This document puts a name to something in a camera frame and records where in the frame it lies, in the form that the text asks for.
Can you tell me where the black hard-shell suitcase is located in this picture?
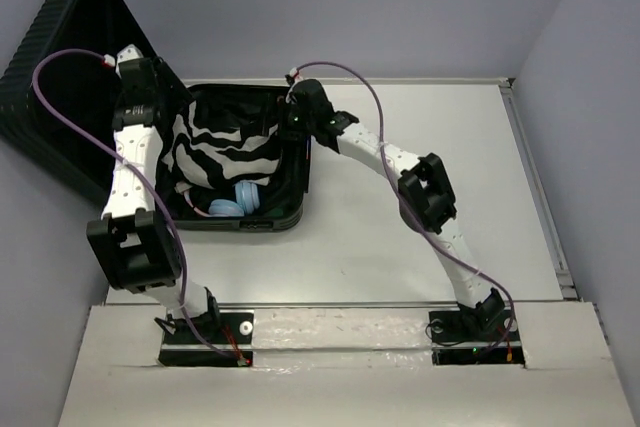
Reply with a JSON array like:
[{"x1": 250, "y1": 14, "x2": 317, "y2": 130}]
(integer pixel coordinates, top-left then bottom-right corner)
[{"x1": 1, "y1": 0, "x2": 311, "y2": 231}]

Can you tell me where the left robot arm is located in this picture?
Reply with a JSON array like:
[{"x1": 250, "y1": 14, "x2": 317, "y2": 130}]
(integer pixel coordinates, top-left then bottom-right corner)
[{"x1": 86, "y1": 46, "x2": 222, "y2": 342}]

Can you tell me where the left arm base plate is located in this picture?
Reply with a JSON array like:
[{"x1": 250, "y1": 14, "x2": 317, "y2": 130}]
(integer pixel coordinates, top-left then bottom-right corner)
[{"x1": 154, "y1": 310, "x2": 255, "y2": 368}]

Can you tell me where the zebra print cloth pouch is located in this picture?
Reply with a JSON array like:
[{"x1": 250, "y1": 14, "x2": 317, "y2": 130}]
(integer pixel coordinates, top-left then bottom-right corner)
[{"x1": 160, "y1": 99, "x2": 282, "y2": 190}]

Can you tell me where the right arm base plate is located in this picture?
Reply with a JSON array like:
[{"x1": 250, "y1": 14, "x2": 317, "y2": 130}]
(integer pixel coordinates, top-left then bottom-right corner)
[{"x1": 425, "y1": 310, "x2": 525, "y2": 366}]

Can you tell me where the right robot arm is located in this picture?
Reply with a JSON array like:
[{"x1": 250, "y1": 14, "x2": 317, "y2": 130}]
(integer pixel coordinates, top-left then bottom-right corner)
[{"x1": 280, "y1": 73, "x2": 506, "y2": 339}]

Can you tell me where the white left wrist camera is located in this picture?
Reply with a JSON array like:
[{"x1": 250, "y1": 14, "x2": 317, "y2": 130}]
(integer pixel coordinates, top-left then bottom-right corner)
[{"x1": 115, "y1": 44, "x2": 144, "y2": 75}]

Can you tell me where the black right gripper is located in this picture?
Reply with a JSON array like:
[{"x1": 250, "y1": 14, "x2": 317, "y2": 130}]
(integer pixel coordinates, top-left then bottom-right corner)
[{"x1": 249, "y1": 92, "x2": 316, "y2": 140}]

